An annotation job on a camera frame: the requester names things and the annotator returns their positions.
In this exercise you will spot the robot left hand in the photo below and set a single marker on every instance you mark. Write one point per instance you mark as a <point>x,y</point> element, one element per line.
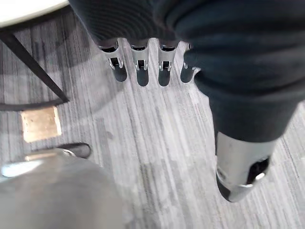
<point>238,59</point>

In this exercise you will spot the robot left foot dark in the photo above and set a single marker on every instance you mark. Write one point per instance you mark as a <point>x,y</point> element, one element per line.
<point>79,150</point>

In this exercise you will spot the brass floor plate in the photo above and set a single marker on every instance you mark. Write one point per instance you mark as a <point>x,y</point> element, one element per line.
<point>40,125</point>

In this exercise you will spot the round white marble table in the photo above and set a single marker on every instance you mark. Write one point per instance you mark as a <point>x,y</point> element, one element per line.
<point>23,9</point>

